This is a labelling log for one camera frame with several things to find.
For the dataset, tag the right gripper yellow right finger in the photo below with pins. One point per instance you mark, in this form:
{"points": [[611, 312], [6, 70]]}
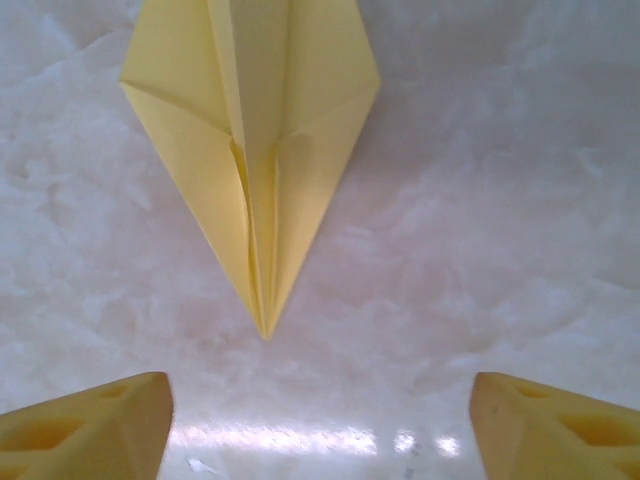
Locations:
{"points": [[555, 440]]}

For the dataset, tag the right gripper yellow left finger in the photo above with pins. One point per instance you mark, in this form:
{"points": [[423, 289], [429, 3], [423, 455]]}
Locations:
{"points": [[90, 435]]}

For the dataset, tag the yellow cloth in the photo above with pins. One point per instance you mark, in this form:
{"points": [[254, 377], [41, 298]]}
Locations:
{"points": [[200, 175]]}

